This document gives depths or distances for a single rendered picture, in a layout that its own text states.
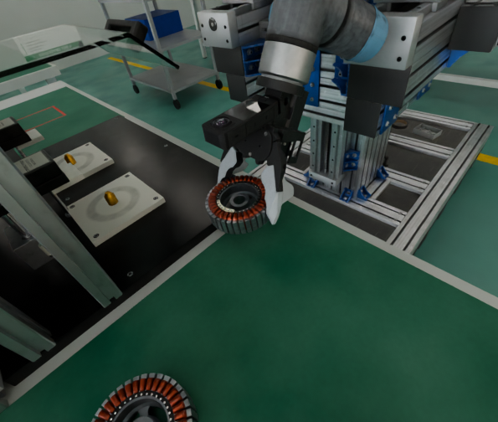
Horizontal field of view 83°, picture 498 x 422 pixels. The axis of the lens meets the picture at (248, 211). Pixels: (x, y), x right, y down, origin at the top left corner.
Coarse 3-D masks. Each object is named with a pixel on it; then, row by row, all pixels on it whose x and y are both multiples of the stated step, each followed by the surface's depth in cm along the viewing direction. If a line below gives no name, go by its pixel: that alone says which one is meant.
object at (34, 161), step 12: (36, 156) 46; (48, 156) 45; (24, 168) 43; (36, 168) 43; (48, 168) 44; (60, 168) 50; (72, 168) 50; (36, 180) 43; (48, 180) 44; (60, 180) 45; (72, 180) 47; (48, 192) 45; (0, 204) 41; (0, 216) 42; (12, 216) 46; (24, 228) 48
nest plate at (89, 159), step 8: (88, 144) 78; (72, 152) 75; (80, 152) 75; (88, 152) 74; (96, 152) 74; (56, 160) 74; (64, 160) 73; (80, 160) 72; (88, 160) 71; (96, 160) 71; (104, 160) 70; (112, 160) 70; (80, 168) 69; (88, 168) 68; (96, 168) 69; (88, 176) 68
